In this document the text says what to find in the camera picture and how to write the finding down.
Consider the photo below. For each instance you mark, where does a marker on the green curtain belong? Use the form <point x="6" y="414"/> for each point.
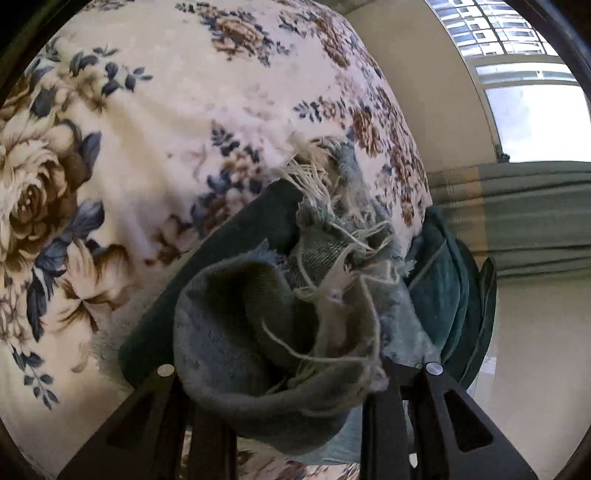
<point x="512" y="217"/>

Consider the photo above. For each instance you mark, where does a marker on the window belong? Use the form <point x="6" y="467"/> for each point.
<point x="512" y="69"/>

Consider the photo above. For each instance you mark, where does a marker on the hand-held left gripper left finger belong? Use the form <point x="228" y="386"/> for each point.
<point x="159" y="410"/>

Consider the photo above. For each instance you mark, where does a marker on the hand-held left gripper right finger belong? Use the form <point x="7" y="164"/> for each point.
<point x="425" y="406"/>

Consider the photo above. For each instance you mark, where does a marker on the frayed light blue denim pants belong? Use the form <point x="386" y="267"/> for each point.
<point x="295" y="323"/>

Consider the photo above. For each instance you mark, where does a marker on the dark teal folded towel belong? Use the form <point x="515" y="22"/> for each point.
<point x="443" y="286"/>

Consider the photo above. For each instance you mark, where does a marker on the floral printed blanket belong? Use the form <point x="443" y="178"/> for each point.
<point x="152" y="184"/>

